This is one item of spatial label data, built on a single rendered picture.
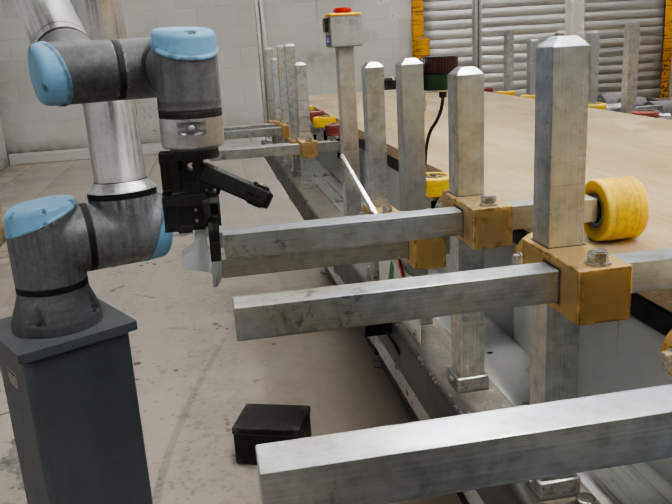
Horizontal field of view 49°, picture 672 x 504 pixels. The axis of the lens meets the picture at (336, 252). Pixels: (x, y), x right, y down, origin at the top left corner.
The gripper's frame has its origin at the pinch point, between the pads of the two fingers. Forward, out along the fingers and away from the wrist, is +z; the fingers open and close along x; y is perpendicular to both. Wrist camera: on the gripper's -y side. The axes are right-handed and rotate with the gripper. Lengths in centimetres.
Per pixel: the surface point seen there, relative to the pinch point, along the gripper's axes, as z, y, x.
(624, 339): 6, -52, 26
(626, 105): -10, -139, -120
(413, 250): -2.9, -29.6, 4.1
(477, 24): -39, -139, -260
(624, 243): -8, -51, 27
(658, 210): -8, -64, 13
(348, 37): -35, -32, -52
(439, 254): -2.0, -33.5, 4.8
